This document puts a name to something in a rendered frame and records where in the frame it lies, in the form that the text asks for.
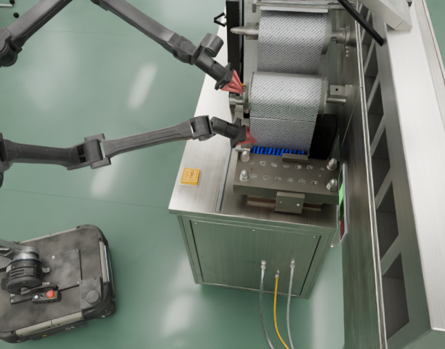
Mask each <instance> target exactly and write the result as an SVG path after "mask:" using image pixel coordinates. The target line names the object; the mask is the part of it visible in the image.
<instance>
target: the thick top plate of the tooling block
mask: <svg viewBox="0 0 445 349"><path fill-rule="evenodd" d="M241 153H242V152H238V156H237V164H236V168H235V176H234V180H233V193H235V194H241V195H253V196H260V197H272V198H276V197H277V191H282V192H289V193H301V194H305V200H304V202H316V203H324V204H335V205H339V182H338V177H339V174H340V161H337V168H336V169H335V170H329V169H328V168H327V164H328V163H329V160H322V159H308V160H307V163H302V162H295V161H283V160H282V156H278V155H270V154H256V153H250V154H249V157H250V159H249V161H247V162H243V161H242V160H241V159H240V157H241ZM242 170H247V171H248V174H249V177H250V179H249V180H248V181H247V182H243V181H241V180H240V174H241V172H242ZM331 179H336V180H337V182H338V186H337V190H335V191H330V190H328V189H327V184H328V183H329V182H330V180H331Z"/></svg>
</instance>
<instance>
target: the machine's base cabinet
mask: <svg viewBox="0 0 445 349"><path fill-rule="evenodd" d="M177 217H178V221H179V225H180V228H181V232H182V236H183V240H184V243H185V248H186V251H187V254H188V259H189V261H190V266H191V270H192V274H193V277H194V281H195V284H201V285H210V286H215V287H225V288H230V289H240V290H245V291H250V292H260V280H261V271H262V270H261V269H260V266H262V265H264V266H266V270H265V274H264V293H265V294H274V295H275V280H276V278H275V275H276V274H278V275H279V278H278V286H277V295H279V296H289V284H290V276H291V268H290V265H291V264H293V265H295V269H293V280H292V288H291V297H294V298H303V299H307V300H308V299H309V297H310V294H311V291H312V289H313V288H314V285H315V282H316V280H317V277H318V274H319V273H320V270H321V268H322V265H323V263H324V261H325V258H326V256H327V253H328V251H329V248H330V246H331V244H332V241H333V239H334V236H335V233H327V232H320V231H309V230H303V229H292V228H286V227H279V226H268V225H262V224H251V223H245V222H234V221H228V220H216V219H210V218H204V217H193V216H187V215H177Z"/></svg>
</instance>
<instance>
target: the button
mask: <svg viewBox="0 0 445 349"><path fill-rule="evenodd" d="M199 175H200V169H195V168H183V172H182V175H181V180H180V181H181V184H190V185H196V186H197V184H198V180H199Z"/></svg>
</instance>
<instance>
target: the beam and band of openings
mask: <svg viewBox="0 0 445 349"><path fill-rule="evenodd" d="M406 1H407V2H408V7H409V11H410V16H411V19H412V25H413V27H412V28H411V29H410V30H395V29H393V28H392V27H391V26H389V25H388V24H387V23H385V22H384V21H383V20H382V19H380V18H379V17H378V16H376V15H375V14H374V13H373V12H372V11H370V10H369V9H368V8H366V7H365V6H364V5H363V4H362V3H360V2H359V1H357V0H355V2H356V10H357V11H358V12H359V13H360V14H361V16H362V17H363V18H364V19H365V20H366V21H367V22H368V23H369V24H370V25H371V27H373V29H375V31H376V32H377V33H378V34H380V36H381V37H382V38H383V45H382V46H380V45H379V44H378V43H377V42H376V41H375V40H374V39H373V38H372V37H371V36H370V35H369V33H368V32H367V31H366V30H365V29H364V28H363V27H362V26H361V25H360V24H359V23H358V22H357V27H358V44H359V53H360V61H361V77H362V87H363V103H364V112H365V128H366V137H367V153H368V163H369V171H370V188H371V196H372V213H373V222H374V238H375V247H376V263H377V272H378V282H379V298H380V306H381V323H382V332H383V348H384V349H445V127H444V122H443V119H442V114H441V111H440V108H439V103H438V99H437V94H436V91H435V85H434V82H433V77H432V74H431V71H430V66H429V63H428V58H427V54H426V49H425V46H424V41H423V37H422V34H421V29H420V26H419V21H418V18H417V13H416V10H415V5H414V1H413V0H406Z"/></svg>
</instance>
